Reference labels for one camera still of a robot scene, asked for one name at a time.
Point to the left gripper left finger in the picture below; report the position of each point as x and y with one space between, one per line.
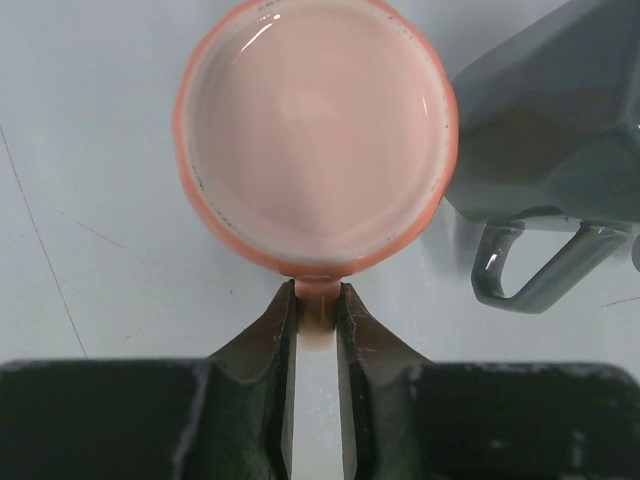
225 416

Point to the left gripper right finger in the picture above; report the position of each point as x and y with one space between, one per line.
404 416

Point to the pink mug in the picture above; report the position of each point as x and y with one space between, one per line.
315 139

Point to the dark grey mug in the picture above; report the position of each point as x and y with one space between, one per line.
549 140

